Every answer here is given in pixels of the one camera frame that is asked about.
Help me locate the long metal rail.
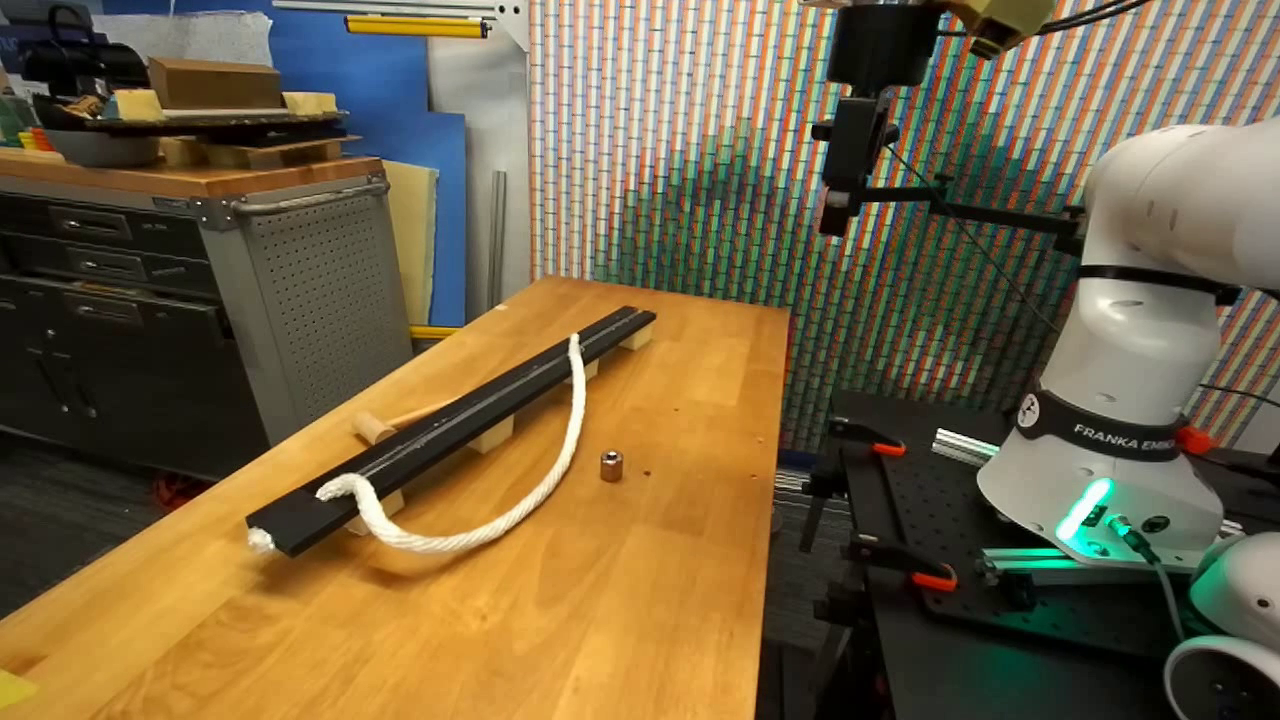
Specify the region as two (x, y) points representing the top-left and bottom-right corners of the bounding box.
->
(979, 538), (1213, 578)

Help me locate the orange handled clamp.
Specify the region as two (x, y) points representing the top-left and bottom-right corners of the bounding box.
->
(824, 413), (913, 465)
(849, 533), (964, 599)

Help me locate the short silver bar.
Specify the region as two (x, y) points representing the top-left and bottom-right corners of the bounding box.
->
(930, 422), (1005, 468)

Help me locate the yellowish wrist camera box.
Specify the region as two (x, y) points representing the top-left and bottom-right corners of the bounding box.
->
(948, 0), (1055, 60)

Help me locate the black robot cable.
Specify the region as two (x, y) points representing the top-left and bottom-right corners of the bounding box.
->
(1045, 0), (1151, 40)

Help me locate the black power tool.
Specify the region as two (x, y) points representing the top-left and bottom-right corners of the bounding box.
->
(15, 2), (151, 100)

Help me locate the grey perforated tool cabinet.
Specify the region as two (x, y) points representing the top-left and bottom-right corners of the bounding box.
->
(0, 148), (417, 488)

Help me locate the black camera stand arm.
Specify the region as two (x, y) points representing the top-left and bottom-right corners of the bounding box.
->
(853, 166), (1088, 256)

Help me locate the yellow spirit level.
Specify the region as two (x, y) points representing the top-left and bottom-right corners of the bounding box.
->
(341, 12), (491, 43)

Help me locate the grey metal pole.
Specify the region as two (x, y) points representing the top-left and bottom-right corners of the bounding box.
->
(483, 166), (512, 313)

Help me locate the white panel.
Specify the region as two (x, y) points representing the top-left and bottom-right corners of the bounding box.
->
(430, 0), (538, 324)

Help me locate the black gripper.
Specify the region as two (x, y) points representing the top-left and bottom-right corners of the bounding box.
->
(813, 0), (940, 241)

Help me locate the blue board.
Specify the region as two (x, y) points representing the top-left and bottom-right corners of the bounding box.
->
(264, 0), (474, 331)

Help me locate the cream foam board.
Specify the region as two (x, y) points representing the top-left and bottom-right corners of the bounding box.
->
(381, 157), (443, 331)

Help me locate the wooden peg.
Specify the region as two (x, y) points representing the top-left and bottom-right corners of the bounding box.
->
(353, 398), (447, 447)

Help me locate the wooden box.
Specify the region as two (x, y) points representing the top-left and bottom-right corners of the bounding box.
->
(144, 54), (291, 111)

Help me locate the long black bar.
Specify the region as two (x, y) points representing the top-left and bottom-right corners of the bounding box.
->
(244, 304), (661, 560)

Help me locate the cream foam block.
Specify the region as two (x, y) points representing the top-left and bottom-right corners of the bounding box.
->
(283, 88), (341, 123)
(109, 88), (170, 127)

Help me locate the red handled clamp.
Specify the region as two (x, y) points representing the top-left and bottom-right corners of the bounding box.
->
(1171, 420), (1223, 465)

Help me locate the white round device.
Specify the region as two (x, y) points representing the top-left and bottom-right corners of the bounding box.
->
(1159, 529), (1280, 720)

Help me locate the white braided rope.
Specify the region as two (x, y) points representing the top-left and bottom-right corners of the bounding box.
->
(311, 326), (593, 560)

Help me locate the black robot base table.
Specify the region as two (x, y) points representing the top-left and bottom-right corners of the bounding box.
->
(828, 388), (1280, 720)

